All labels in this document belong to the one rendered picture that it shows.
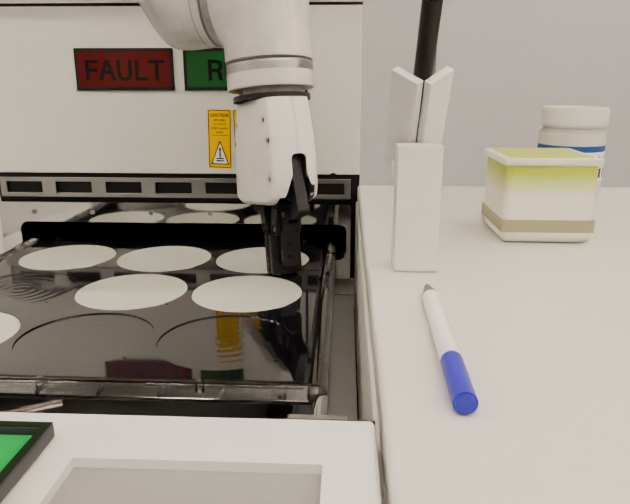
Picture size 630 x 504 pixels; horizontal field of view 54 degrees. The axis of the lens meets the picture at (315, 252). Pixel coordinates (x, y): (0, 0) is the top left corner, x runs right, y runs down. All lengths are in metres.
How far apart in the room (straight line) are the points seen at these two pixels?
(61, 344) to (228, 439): 0.28
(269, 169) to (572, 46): 1.88
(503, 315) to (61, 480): 0.24
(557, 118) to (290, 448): 0.55
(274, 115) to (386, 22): 1.70
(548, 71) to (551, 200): 1.84
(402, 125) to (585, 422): 0.24
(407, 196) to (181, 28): 0.31
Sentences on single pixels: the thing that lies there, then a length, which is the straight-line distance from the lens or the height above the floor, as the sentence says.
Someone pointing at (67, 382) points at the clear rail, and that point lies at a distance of 0.44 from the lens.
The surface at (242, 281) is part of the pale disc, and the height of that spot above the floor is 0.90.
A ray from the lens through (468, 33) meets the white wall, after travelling 2.28.
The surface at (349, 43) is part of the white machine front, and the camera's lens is 0.75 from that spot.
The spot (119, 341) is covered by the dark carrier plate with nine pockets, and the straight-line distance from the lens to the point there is 0.50.
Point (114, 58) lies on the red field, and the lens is 0.80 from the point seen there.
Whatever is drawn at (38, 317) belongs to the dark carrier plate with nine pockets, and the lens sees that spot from 0.56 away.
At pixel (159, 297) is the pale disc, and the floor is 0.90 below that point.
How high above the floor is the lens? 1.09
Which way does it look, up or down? 16 degrees down
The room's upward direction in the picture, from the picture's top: straight up
